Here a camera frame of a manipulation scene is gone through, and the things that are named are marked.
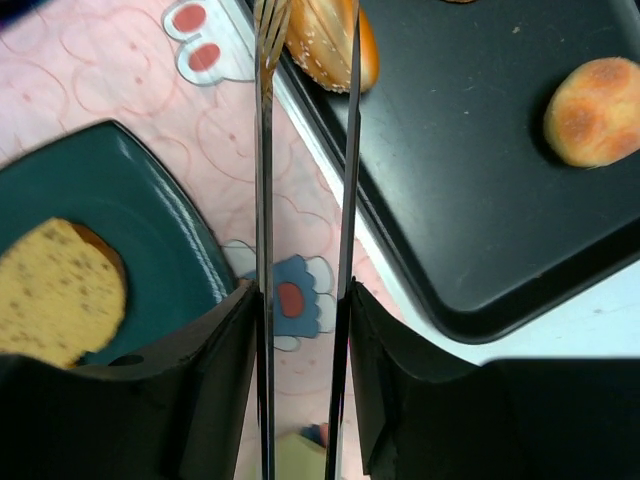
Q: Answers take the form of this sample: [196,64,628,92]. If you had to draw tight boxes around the sesame bun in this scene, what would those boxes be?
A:
[285,0,354,93]

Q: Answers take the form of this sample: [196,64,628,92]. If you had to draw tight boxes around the black baking tray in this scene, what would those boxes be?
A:
[239,0,640,346]

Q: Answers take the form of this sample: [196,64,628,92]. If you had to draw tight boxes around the metal serving tongs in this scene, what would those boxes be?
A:
[253,1,361,479]

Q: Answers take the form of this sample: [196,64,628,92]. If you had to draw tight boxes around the small round bun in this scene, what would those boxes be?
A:
[543,57,639,168]

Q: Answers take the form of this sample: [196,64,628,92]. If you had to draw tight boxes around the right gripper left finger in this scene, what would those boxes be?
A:
[1,281,257,479]

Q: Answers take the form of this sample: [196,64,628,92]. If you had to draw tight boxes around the pink bunny placemat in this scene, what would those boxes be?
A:
[0,0,401,480]

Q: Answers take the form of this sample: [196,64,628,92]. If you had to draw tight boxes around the dark green square plate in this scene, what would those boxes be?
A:
[1,121,235,365]

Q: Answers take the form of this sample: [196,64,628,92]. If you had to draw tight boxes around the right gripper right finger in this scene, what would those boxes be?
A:
[350,284,639,479]

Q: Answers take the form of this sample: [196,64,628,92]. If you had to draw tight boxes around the toast slice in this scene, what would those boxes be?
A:
[1,217,127,368]

